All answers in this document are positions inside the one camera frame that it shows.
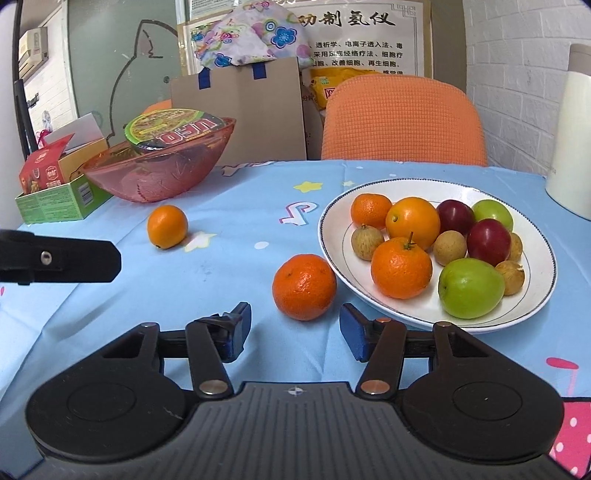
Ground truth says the stemmed tangerine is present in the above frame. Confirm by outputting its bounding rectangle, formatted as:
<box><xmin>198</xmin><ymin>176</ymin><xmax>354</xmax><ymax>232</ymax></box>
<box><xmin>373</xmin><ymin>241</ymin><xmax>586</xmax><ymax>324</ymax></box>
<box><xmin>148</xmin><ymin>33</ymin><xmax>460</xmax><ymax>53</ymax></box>
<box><xmin>370</xmin><ymin>233</ymin><xmax>433</xmax><ymax>300</ymax></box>

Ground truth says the green apple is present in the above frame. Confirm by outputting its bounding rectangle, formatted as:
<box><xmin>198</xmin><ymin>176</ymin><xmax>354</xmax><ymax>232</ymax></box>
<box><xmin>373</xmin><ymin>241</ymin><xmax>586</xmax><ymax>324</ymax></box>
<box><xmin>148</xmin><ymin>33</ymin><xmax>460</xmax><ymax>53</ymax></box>
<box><xmin>472</xmin><ymin>199</ymin><xmax>514</xmax><ymax>232</ymax></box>
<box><xmin>438</xmin><ymin>258</ymin><xmax>505</xmax><ymax>320</ymax></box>

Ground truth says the orange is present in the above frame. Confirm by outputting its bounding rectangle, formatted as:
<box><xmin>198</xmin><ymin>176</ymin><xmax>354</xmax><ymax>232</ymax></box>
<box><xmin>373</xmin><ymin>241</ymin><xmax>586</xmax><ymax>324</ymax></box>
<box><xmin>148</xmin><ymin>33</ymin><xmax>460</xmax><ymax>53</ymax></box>
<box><xmin>146</xmin><ymin>205</ymin><xmax>188</xmax><ymax>250</ymax></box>
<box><xmin>386</xmin><ymin>197</ymin><xmax>441</xmax><ymax>251</ymax></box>

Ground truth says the small tangerine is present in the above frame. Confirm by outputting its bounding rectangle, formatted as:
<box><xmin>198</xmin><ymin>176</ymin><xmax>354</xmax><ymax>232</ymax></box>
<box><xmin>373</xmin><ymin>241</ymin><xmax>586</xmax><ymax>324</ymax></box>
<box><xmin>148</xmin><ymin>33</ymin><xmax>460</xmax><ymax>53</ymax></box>
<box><xmin>349</xmin><ymin>193</ymin><xmax>393</xmax><ymax>230</ymax></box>

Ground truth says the dark red plum back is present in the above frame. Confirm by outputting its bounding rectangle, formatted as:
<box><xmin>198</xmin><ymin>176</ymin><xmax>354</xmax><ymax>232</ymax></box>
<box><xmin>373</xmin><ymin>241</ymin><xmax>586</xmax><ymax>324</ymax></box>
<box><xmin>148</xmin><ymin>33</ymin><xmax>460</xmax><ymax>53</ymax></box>
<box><xmin>437</xmin><ymin>199</ymin><xmax>476</xmax><ymax>236</ymax></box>

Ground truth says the dark red plum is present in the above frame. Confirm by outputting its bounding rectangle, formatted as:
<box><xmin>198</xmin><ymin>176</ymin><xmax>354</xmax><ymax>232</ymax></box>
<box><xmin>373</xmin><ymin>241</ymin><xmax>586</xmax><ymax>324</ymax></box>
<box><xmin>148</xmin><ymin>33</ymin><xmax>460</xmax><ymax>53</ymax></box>
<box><xmin>437</xmin><ymin>199</ymin><xmax>476</xmax><ymax>236</ymax></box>
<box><xmin>467</xmin><ymin>219</ymin><xmax>511</xmax><ymax>267</ymax></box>

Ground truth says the dark red plum front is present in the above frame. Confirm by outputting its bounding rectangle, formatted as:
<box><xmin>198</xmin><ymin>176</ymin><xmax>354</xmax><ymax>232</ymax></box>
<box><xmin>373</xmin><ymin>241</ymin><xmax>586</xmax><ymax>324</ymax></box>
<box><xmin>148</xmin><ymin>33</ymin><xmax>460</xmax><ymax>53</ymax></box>
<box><xmin>467</xmin><ymin>219</ymin><xmax>511</xmax><ymax>267</ymax></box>

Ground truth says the green cardboard box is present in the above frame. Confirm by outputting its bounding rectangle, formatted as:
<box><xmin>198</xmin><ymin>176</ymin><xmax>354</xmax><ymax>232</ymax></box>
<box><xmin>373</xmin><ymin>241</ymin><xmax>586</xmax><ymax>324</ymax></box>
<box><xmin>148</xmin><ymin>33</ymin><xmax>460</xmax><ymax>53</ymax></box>
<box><xmin>15</xmin><ymin>139</ymin><xmax>111</xmax><ymax>225</ymax></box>

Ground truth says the red snack packet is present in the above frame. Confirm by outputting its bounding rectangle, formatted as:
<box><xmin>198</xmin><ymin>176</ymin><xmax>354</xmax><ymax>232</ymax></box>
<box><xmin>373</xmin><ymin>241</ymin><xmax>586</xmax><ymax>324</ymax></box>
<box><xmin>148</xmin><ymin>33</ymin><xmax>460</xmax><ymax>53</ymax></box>
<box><xmin>19</xmin><ymin>134</ymin><xmax>73</xmax><ymax>195</ymax></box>

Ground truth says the pink glass bowl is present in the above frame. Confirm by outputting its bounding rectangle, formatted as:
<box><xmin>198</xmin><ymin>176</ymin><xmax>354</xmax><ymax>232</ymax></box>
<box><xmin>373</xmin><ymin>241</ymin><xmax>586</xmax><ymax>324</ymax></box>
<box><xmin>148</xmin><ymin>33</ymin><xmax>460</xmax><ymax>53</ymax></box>
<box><xmin>82</xmin><ymin>118</ymin><xmax>235</xmax><ymax>203</ymax></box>

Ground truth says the instant noodle cup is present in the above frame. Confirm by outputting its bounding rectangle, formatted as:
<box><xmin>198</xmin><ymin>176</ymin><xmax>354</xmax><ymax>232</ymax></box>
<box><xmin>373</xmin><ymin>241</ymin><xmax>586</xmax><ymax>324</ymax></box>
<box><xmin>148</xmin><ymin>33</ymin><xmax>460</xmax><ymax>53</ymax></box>
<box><xmin>124</xmin><ymin>108</ymin><xmax>226</xmax><ymax>152</ymax></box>

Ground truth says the white porcelain plate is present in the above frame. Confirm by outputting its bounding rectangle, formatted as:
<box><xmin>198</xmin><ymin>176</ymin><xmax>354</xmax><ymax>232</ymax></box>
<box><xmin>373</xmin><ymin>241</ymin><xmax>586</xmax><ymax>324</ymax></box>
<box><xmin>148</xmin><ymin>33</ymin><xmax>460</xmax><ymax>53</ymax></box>
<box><xmin>316</xmin><ymin>178</ymin><xmax>559</xmax><ymax>335</ymax></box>

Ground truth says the orange chair far left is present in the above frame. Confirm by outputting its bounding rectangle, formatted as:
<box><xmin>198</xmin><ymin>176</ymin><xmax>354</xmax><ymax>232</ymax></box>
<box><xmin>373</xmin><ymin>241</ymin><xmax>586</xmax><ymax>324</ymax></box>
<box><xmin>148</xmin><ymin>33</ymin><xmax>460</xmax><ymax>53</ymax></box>
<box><xmin>143</xmin><ymin>99</ymin><xmax>171</xmax><ymax>114</ymax></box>

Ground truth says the orange chair near plate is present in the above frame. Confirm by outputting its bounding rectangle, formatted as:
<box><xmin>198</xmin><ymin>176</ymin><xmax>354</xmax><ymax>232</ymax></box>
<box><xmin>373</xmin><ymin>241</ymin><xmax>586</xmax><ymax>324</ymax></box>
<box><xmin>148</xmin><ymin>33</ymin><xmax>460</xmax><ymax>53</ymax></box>
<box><xmin>322</xmin><ymin>74</ymin><xmax>488</xmax><ymax>167</ymax></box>

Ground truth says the brown cardboard box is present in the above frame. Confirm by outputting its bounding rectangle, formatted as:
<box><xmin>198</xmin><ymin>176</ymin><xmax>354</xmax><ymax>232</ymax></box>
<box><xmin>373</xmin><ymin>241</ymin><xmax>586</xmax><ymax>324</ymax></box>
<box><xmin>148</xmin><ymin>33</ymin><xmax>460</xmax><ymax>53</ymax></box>
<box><xmin>170</xmin><ymin>57</ymin><xmax>324</xmax><ymax>166</ymax></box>

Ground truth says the white thermos jug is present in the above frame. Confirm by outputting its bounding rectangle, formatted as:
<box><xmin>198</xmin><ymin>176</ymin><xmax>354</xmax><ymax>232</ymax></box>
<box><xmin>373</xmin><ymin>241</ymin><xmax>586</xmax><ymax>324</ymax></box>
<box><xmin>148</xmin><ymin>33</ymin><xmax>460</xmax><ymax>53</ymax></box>
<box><xmin>546</xmin><ymin>44</ymin><xmax>591</xmax><ymax>220</ymax></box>

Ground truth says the yellow snack bag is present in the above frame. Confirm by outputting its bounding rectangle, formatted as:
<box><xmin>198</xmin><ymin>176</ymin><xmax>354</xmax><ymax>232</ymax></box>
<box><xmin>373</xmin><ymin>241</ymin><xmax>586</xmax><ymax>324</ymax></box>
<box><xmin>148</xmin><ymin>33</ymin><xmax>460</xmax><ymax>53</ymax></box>
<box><xmin>310</xmin><ymin>67</ymin><xmax>377</xmax><ymax>110</ymax></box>

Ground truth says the chinese text poster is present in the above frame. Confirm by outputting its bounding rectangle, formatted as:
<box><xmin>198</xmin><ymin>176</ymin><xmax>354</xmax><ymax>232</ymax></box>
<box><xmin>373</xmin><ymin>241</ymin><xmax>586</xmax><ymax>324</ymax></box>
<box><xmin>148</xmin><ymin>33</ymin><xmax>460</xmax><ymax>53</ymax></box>
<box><xmin>177</xmin><ymin>0</ymin><xmax>435</xmax><ymax>80</ymax></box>

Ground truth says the floral fabric bundle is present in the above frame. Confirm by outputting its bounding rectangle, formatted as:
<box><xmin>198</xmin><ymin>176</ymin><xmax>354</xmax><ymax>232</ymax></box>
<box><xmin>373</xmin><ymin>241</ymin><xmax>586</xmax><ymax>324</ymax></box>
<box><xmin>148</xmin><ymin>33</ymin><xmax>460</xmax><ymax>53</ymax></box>
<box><xmin>190</xmin><ymin>1</ymin><xmax>314</xmax><ymax>69</ymax></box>

